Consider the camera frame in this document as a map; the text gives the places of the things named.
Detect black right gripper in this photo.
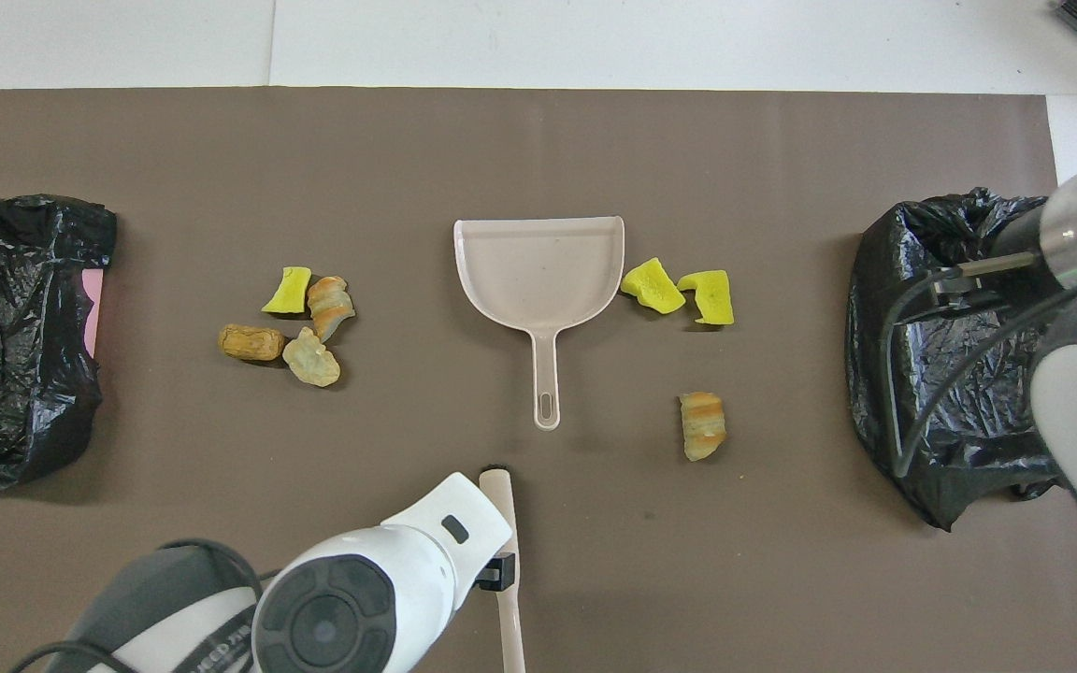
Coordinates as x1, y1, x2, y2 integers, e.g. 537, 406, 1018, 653
897, 251, 1044, 325

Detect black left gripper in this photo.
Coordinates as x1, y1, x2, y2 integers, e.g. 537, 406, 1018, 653
476, 553, 516, 592

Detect beige hand brush black bristles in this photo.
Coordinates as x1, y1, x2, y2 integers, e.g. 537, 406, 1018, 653
479, 465, 527, 673

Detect orange striped toy croissant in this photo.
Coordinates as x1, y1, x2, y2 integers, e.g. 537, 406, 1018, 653
306, 276, 356, 343
679, 392, 727, 462

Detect pale toy bread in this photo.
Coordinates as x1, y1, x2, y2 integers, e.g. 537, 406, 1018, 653
282, 327, 341, 388

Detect beige plastic dustpan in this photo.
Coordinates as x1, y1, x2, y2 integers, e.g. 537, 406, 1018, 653
453, 216, 625, 432

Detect brown toy bread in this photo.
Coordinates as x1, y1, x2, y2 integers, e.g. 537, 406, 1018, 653
218, 323, 287, 362

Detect yellow green sponge piece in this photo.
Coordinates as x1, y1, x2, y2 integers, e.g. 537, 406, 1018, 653
261, 266, 312, 315

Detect black trash bag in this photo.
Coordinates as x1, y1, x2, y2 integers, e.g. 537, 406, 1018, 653
845, 188, 1077, 532
0, 194, 118, 490

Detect pink plastic bin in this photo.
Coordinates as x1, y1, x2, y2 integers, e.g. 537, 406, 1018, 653
82, 268, 107, 358

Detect brown table mat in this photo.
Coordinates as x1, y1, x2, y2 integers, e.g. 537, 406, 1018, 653
0, 87, 1077, 673

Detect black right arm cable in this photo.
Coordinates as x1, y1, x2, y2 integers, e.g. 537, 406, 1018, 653
878, 266, 1077, 480

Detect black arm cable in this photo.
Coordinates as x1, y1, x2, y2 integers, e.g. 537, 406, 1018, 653
878, 266, 1077, 480
13, 537, 268, 673

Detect grey velcro cable strap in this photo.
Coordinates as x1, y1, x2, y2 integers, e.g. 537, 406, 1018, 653
185, 603, 264, 673

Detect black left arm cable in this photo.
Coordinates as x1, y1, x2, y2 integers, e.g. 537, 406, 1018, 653
13, 537, 268, 673

